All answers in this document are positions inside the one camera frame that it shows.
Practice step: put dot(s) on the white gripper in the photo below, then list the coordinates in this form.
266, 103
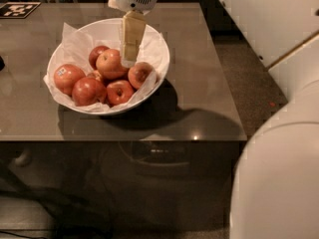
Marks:
133, 27

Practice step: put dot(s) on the left red apple with sticker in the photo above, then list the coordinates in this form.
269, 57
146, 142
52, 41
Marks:
66, 76

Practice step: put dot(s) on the white bowl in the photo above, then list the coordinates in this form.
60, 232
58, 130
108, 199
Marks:
156, 44

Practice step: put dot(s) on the dark object at left edge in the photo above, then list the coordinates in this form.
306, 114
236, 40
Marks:
2, 64

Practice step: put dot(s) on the black white fiducial marker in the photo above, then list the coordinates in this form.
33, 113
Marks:
17, 10

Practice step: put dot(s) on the back dark red apple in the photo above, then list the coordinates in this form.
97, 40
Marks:
95, 53

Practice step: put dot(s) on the small hidden middle apple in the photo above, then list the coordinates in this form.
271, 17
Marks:
97, 76

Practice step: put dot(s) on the white tissue paper liner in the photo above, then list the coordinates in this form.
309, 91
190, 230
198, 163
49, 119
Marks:
76, 44

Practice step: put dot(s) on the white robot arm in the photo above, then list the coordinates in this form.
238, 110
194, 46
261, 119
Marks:
275, 193

